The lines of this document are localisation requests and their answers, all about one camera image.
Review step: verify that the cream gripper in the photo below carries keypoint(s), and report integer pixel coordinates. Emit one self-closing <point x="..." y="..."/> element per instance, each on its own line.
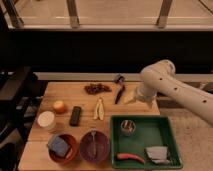
<point x="131" y="97"/>

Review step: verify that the blue sponge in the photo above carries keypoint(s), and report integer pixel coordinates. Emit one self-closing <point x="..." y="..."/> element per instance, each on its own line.
<point x="58" y="145"/>

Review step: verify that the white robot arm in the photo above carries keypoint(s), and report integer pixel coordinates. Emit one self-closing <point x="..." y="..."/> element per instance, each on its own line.
<point x="159" y="77"/>

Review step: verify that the green plastic tray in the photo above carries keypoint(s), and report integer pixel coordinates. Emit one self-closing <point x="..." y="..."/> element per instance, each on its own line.
<point x="151" y="130"/>

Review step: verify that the small metal cup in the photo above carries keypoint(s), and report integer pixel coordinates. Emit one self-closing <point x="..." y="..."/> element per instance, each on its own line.
<point x="127" y="127"/>

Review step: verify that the metal fork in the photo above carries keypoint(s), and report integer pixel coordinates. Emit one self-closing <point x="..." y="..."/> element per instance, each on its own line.
<point x="93" y="134"/>

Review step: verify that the black remote control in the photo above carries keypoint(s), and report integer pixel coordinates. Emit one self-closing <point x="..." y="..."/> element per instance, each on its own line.
<point x="75" y="116"/>

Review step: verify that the purple bowl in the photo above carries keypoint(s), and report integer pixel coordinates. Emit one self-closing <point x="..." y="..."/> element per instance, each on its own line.
<point x="102" y="147"/>

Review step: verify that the orange carrot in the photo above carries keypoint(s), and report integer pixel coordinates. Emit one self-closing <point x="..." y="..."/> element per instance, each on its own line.
<point x="125" y="156"/>

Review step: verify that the grey folded cloth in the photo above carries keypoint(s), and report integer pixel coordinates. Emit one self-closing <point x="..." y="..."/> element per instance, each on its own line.
<point x="158" y="154"/>

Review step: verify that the orange fruit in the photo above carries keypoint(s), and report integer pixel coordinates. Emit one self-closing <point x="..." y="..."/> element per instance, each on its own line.
<point x="59" y="107"/>

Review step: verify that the orange bowl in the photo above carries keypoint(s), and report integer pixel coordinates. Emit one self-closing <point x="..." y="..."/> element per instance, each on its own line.
<point x="70" y="154"/>

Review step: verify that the white lidded jar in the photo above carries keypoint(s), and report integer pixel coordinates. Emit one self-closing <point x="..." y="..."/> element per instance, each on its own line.
<point x="47" y="121"/>

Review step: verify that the black chair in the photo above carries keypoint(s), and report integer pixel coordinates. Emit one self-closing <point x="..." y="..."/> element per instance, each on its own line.
<point x="17" y="92"/>

